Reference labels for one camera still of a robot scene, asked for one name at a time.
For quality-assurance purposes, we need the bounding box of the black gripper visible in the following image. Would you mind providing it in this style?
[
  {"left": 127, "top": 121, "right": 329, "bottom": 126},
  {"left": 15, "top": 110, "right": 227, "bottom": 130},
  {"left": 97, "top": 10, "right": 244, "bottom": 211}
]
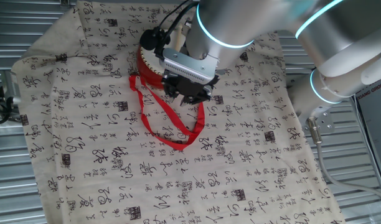
[{"left": 161, "top": 73, "right": 219, "bottom": 106}]

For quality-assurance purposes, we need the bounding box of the beige calligraphy print cloth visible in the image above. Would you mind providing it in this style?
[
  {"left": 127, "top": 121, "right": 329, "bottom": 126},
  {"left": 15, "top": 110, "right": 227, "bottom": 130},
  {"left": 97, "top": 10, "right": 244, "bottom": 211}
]
[{"left": 11, "top": 0, "right": 347, "bottom": 224}]

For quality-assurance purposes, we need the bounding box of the pale grey box device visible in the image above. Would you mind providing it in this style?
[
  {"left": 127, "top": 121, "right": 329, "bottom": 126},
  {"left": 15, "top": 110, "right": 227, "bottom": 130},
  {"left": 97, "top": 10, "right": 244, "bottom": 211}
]
[{"left": 2, "top": 70, "right": 22, "bottom": 105}]

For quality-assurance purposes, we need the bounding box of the printed poster sign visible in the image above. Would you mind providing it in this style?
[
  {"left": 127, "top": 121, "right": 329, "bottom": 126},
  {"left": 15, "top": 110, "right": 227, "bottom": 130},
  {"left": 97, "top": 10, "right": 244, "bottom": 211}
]
[{"left": 354, "top": 79, "right": 381, "bottom": 187}]

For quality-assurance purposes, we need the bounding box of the red ribbon strap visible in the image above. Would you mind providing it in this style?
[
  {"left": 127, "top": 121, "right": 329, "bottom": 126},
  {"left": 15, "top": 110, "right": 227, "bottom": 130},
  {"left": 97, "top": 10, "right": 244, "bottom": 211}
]
[{"left": 128, "top": 74, "right": 206, "bottom": 152}]

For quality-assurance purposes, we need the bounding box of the grey cable with metal connector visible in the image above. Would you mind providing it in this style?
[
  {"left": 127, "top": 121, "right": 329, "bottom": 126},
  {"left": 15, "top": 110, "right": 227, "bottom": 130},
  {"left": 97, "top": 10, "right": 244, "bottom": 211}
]
[{"left": 305, "top": 116, "right": 381, "bottom": 203}]

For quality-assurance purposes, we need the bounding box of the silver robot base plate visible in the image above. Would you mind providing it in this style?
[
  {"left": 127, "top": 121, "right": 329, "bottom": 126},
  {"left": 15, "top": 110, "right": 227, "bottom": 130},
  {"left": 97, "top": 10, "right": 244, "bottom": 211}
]
[{"left": 302, "top": 107, "right": 336, "bottom": 136}]

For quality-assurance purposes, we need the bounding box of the black mount with cable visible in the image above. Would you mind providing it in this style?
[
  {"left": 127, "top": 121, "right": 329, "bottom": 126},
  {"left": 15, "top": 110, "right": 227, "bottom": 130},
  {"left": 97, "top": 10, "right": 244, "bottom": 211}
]
[{"left": 0, "top": 86, "right": 16, "bottom": 125}]

